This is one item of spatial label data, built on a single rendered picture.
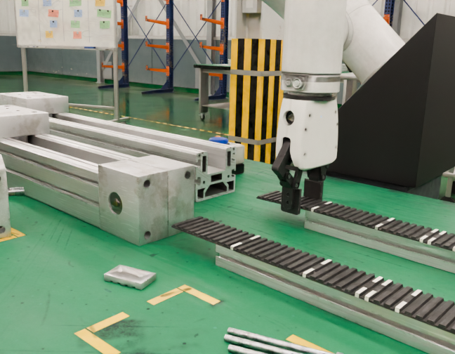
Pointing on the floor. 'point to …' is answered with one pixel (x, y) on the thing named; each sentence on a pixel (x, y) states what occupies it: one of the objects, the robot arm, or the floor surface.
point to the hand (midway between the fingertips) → (302, 197)
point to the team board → (69, 32)
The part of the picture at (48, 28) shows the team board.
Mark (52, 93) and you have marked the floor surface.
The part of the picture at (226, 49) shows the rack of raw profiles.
